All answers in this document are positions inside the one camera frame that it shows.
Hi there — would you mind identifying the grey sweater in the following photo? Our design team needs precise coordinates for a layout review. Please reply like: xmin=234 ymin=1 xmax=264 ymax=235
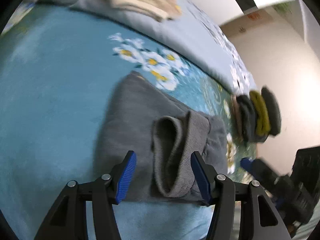
xmin=95 ymin=72 xmax=227 ymax=202

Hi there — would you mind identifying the pink folded garment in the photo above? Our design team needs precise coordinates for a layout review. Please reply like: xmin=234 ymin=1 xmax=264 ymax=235
xmin=232 ymin=95 xmax=242 ymax=138

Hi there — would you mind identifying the dark grey folded garment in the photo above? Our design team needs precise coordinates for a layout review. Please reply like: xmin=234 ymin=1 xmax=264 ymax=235
xmin=236 ymin=95 xmax=257 ymax=142

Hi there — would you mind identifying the olive yellow knitted garment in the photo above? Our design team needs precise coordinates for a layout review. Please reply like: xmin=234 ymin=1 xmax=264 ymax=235
xmin=249 ymin=90 xmax=271 ymax=137

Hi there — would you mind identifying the black folded garment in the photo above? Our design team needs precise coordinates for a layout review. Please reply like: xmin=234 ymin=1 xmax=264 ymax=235
xmin=261 ymin=86 xmax=282 ymax=137

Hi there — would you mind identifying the green floral blanket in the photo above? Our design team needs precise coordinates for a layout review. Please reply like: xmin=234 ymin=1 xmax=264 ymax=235
xmin=1 ymin=4 xmax=256 ymax=239

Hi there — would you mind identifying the light blue quilt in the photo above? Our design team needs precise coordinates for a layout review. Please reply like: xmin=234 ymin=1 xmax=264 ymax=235
xmin=41 ymin=0 xmax=256 ymax=94

